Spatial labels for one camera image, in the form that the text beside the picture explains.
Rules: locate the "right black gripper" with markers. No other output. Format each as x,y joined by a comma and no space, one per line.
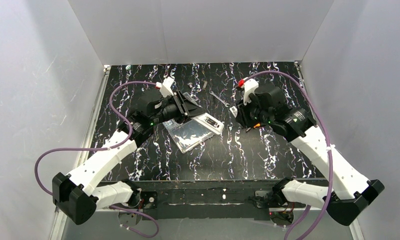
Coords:
243,117

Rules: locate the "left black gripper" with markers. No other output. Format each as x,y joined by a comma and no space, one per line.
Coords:
181,105

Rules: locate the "white remote control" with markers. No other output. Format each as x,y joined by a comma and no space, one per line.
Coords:
210,122

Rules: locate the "white remote battery cover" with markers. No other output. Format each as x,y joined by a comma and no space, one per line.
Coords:
234,111

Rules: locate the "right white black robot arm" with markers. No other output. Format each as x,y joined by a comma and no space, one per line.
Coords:
350,193

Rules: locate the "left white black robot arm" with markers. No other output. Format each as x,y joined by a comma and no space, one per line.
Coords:
78,195

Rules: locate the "clear plastic screw box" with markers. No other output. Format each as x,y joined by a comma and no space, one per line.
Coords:
189,134

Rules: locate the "silver open-end wrench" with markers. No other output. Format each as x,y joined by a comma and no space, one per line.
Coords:
226,104

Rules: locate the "orange handled pliers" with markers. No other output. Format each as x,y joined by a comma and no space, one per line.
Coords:
254,127

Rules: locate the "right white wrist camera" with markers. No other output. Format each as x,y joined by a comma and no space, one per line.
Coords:
248,87

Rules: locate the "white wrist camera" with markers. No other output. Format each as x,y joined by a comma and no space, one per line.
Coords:
248,87
165,87

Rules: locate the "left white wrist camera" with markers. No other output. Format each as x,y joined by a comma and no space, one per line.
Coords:
165,87

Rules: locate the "black front mounting rail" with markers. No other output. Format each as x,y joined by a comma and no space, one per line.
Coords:
210,199

